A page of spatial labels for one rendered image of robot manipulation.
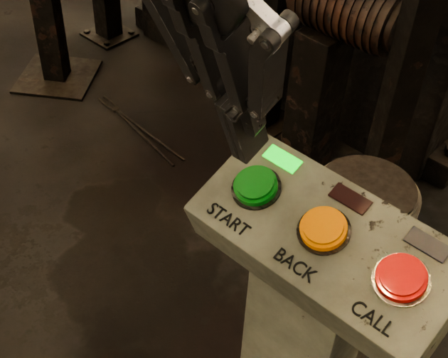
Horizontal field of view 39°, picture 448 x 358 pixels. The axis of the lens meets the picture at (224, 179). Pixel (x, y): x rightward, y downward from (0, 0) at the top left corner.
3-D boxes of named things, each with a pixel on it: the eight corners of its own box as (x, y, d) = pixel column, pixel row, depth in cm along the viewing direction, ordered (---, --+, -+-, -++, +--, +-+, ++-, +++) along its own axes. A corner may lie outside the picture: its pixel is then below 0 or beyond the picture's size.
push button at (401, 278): (393, 251, 51) (393, 241, 50) (436, 278, 50) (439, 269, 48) (365, 288, 50) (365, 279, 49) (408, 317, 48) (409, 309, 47)
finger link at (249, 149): (247, 81, 46) (255, 84, 46) (262, 136, 52) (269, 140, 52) (221, 108, 46) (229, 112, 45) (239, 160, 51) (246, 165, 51)
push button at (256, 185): (254, 167, 59) (252, 156, 57) (288, 187, 57) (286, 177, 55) (227, 197, 57) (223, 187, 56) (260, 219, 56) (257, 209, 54)
